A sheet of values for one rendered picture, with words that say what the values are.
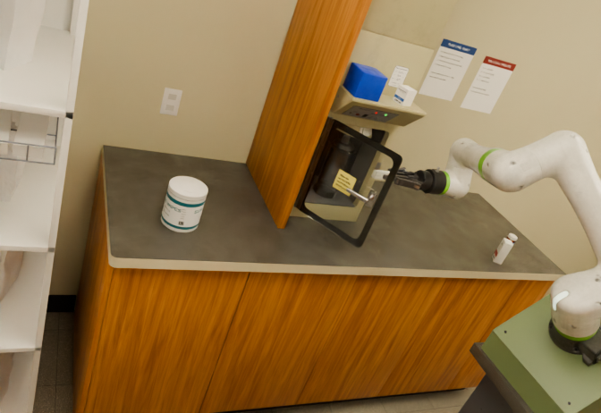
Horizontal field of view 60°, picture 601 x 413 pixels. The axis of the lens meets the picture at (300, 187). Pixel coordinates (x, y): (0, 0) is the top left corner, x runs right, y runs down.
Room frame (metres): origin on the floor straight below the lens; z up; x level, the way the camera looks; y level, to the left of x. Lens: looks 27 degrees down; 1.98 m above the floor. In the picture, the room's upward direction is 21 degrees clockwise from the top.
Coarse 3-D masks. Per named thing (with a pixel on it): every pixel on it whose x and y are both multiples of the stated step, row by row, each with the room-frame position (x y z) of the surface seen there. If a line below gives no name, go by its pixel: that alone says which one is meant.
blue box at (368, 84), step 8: (352, 64) 1.78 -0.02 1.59; (360, 64) 1.80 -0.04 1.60; (352, 72) 1.76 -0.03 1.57; (360, 72) 1.72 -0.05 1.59; (368, 72) 1.73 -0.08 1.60; (376, 72) 1.76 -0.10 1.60; (344, 80) 1.79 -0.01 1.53; (352, 80) 1.75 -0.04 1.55; (360, 80) 1.71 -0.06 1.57; (368, 80) 1.72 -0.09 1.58; (376, 80) 1.73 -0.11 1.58; (384, 80) 1.75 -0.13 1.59; (352, 88) 1.73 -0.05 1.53; (360, 88) 1.71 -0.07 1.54; (368, 88) 1.73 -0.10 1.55; (376, 88) 1.74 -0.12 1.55; (360, 96) 1.72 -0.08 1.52; (368, 96) 1.73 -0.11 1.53; (376, 96) 1.75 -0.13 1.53
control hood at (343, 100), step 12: (336, 96) 1.78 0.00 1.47; (348, 96) 1.72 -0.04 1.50; (384, 96) 1.87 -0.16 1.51; (336, 108) 1.76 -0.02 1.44; (348, 108) 1.75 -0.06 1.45; (372, 108) 1.76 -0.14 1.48; (384, 108) 1.77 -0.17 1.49; (396, 108) 1.79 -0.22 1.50; (408, 108) 1.82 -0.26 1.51; (420, 108) 1.89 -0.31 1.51; (372, 120) 1.85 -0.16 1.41; (396, 120) 1.87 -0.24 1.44; (408, 120) 1.88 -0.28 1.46
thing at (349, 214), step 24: (336, 120) 1.78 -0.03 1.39; (336, 144) 1.76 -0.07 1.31; (360, 144) 1.73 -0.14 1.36; (336, 168) 1.75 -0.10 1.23; (360, 168) 1.71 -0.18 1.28; (384, 168) 1.68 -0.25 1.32; (312, 192) 1.77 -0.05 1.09; (336, 192) 1.73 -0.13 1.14; (360, 192) 1.70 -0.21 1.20; (384, 192) 1.66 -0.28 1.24; (312, 216) 1.75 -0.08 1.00; (336, 216) 1.72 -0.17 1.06; (360, 216) 1.68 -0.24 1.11; (360, 240) 1.67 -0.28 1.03
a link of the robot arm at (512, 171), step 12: (492, 156) 1.55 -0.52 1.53; (504, 156) 1.50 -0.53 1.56; (516, 156) 1.49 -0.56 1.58; (528, 156) 1.49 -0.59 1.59; (480, 168) 1.59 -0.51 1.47; (492, 168) 1.50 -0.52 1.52; (504, 168) 1.47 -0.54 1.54; (516, 168) 1.46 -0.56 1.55; (528, 168) 1.47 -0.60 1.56; (540, 168) 1.48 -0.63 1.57; (492, 180) 1.49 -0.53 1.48; (504, 180) 1.46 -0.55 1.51; (516, 180) 1.45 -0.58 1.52; (528, 180) 1.46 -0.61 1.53
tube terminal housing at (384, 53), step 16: (368, 32) 1.81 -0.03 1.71; (368, 48) 1.82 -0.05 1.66; (384, 48) 1.85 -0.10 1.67; (400, 48) 1.88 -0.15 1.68; (416, 48) 1.92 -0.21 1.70; (368, 64) 1.84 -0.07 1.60; (384, 64) 1.87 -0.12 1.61; (400, 64) 1.90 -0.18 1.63; (416, 64) 1.93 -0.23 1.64; (416, 80) 1.95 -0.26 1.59; (384, 128) 1.92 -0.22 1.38; (384, 144) 1.97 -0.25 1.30; (304, 176) 1.80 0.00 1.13
